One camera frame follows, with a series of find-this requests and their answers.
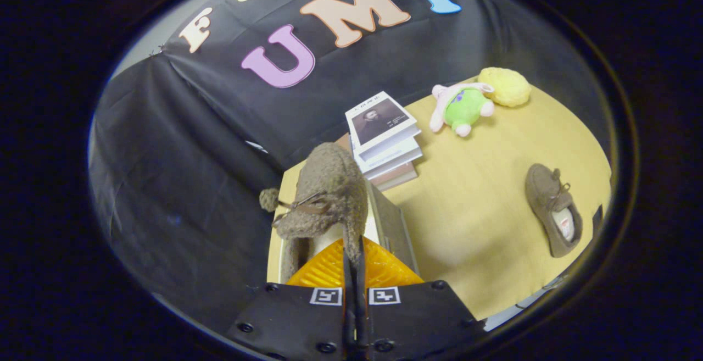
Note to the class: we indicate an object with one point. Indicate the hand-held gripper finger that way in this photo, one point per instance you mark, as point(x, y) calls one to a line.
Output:
point(360, 295)
point(348, 295)

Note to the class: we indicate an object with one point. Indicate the grey fabric storage box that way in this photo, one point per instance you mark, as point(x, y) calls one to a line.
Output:
point(392, 229)

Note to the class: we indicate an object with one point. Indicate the brown fuzzy shoe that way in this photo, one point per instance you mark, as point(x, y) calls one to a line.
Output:
point(329, 185)
point(541, 190)

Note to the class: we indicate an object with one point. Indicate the brown-edged book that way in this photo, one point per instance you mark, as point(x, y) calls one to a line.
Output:
point(398, 177)

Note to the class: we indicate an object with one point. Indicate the thick white book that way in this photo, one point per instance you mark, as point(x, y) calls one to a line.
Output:
point(392, 159)

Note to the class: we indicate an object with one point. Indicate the portrait cover book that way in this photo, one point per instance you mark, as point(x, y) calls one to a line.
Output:
point(379, 119)

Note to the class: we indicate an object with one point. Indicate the green and pink plush toy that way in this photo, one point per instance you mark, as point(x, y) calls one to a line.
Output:
point(464, 109)

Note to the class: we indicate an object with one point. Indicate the black backdrop cloth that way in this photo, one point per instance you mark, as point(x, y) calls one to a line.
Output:
point(165, 157)

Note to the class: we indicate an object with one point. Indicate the yellow plush toy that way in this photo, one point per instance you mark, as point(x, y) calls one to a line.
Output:
point(508, 87)

